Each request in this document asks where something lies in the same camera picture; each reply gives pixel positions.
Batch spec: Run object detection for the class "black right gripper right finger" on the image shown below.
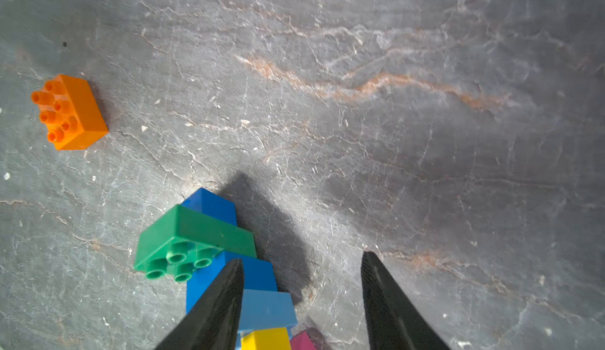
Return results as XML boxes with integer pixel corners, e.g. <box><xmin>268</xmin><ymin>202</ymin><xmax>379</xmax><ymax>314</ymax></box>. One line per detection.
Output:
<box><xmin>361</xmin><ymin>252</ymin><xmax>448</xmax><ymax>349</ymax></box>

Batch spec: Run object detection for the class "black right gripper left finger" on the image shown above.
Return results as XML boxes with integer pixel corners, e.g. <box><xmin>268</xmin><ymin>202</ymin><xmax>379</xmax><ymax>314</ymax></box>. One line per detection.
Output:
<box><xmin>157</xmin><ymin>259</ymin><xmax>244</xmax><ymax>350</ymax></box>

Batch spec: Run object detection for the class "light blue lego brick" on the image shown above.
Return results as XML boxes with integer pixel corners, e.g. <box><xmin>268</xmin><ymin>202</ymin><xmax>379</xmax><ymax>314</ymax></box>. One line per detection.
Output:
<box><xmin>238</xmin><ymin>290</ymin><xmax>298</xmax><ymax>336</ymax></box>

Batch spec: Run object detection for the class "yellow lego brick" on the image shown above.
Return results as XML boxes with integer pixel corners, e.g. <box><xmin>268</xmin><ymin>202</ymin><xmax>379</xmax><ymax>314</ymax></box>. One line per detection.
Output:
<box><xmin>241</xmin><ymin>328</ymin><xmax>291</xmax><ymax>350</ymax></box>

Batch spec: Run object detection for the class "dark blue lego brick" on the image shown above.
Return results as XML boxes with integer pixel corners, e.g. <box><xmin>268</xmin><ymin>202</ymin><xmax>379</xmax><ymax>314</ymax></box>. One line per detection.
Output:
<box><xmin>182</xmin><ymin>188</ymin><xmax>277</xmax><ymax>313</ymax></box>

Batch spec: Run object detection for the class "green lego brick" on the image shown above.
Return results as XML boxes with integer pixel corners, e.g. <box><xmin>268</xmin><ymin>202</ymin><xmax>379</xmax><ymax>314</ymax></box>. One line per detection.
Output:
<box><xmin>134</xmin><ymin>204</ymin><xmax>257</xmax><ymax>283</ymax></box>

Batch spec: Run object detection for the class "orange lego brick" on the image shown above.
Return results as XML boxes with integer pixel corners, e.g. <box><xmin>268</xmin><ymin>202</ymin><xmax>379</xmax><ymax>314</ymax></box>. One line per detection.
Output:
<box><xmin>31</xmin><ymin>74</ymin><xmax>109</xmax><ymax>151</ymax></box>

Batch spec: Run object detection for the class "pink lego brick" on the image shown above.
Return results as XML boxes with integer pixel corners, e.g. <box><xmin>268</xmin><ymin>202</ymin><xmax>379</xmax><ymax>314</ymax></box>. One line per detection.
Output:
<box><xmin>290</xmin><ymin>331</ymin><xmax>316</xmax><ymax>350</ymax></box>

